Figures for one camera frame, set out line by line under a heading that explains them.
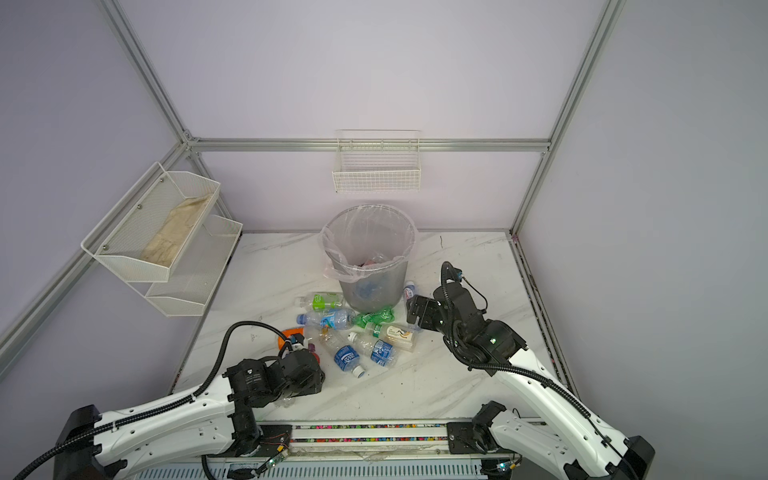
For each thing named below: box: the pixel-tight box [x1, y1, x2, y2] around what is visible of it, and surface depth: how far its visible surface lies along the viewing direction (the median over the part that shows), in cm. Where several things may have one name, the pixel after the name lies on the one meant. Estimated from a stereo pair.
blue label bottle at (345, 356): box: [319, 332, 366, 379], surface depth 84 cm
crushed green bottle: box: [356, 306, 395, 329], surface depth 92 cm
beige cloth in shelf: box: [141, 195, 212, 267], surface depth 81 cm
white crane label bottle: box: [383, 323, 417, 352], surface depth 88 cm
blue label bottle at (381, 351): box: [347, 332, 396, 367], surface depth 86 cm
